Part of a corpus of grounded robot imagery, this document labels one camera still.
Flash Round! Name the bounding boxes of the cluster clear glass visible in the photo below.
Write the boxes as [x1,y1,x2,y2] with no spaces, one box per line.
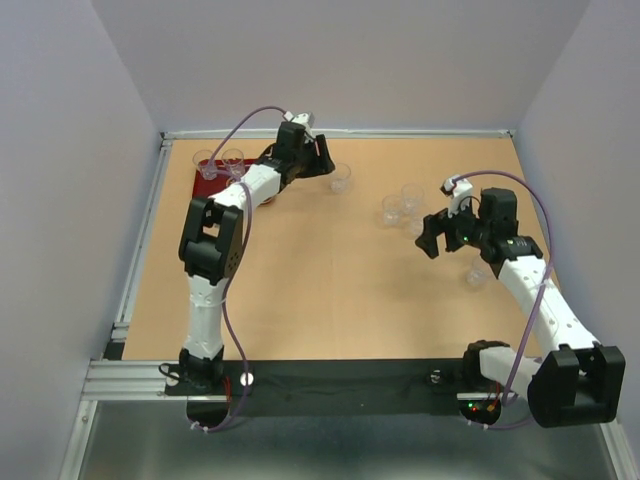
[381,195,404,226]
[401,183,424,215]
[406,215,424,239]

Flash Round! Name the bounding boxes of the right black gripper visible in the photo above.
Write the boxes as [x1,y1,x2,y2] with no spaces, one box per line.
[413,194,491,259]

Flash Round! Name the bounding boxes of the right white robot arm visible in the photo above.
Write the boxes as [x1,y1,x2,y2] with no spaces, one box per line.
[415,180,626,428]

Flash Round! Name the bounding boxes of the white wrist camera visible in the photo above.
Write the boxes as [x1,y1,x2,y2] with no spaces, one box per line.
[441,175,473,218]
[282,111,315,140]

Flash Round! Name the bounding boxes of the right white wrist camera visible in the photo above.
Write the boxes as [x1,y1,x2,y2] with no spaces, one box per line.
[441,175,473,218]

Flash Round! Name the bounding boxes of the cluster left clear glass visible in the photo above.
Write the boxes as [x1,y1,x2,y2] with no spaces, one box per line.
[381,195,404,226]

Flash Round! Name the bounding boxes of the cluster front clear glass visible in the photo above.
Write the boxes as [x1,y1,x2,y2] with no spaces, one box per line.
[406,215,424,239]

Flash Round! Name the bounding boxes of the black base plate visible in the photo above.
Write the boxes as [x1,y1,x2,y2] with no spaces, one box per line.
[158,359,501,425]

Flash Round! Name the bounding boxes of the red lacquer tray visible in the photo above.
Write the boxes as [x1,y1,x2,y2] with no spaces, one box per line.
[192,159,275,205]

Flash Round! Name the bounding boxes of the aluminium frame rail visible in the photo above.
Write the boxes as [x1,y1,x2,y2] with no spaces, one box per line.
[161,128,514,141]

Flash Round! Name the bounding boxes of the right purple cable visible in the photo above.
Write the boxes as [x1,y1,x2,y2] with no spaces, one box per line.
[452,171,557,431]

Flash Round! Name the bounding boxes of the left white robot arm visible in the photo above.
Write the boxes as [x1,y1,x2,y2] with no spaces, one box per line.
[178,121,335,395]

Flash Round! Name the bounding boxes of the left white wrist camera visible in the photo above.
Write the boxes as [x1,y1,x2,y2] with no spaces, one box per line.
[282,111,315,140]

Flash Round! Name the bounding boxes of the cluster back clear glass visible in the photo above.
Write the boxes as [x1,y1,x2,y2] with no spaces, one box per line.
[401,183,424,215]

